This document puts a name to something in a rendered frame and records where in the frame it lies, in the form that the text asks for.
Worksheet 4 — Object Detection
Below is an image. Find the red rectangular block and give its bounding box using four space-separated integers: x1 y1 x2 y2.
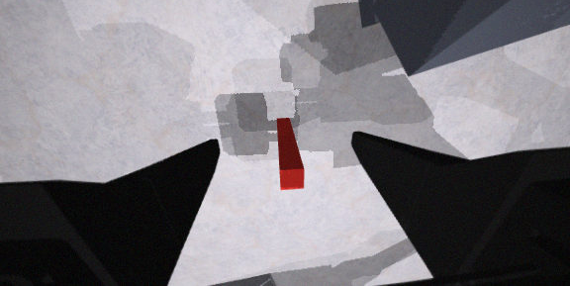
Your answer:
277 118 304 190

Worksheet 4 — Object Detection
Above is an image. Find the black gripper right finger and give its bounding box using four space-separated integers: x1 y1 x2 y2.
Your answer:
351 132 570 278

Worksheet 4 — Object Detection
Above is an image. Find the blue-grey sloped panel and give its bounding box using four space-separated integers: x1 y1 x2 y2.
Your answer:
358 0 570 77

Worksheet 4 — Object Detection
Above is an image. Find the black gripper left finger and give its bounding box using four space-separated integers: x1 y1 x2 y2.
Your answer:
0 139 221 286

